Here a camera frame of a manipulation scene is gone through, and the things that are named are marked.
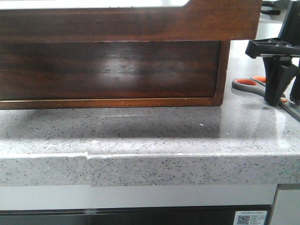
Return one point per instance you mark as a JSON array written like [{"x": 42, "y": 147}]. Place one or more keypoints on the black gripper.
[{"x": 277, "y": 56}]

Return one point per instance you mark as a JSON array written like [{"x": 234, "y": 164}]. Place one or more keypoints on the grey orange scissors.
[{"x": 256, "y": 84}]

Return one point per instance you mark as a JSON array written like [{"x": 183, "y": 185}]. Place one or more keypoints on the wooden drawer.
[
  {"x": 198, "y": 20},
  {"x": 140, "y": 70}
]

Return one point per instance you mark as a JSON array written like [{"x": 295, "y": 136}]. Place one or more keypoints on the dark wooden drawer cabinet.
[{"x": 222, "y": 70}]

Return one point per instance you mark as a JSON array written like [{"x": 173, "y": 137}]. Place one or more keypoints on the grey cabinet door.
[{"x": 286, "y": 206}]

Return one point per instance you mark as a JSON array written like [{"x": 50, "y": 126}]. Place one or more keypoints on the white QR code sticker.
[{"x": 250, "y": 218}]

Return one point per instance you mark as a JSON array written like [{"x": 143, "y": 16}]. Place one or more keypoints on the black appliance below counter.
[{"x": 189, "y": 215}]

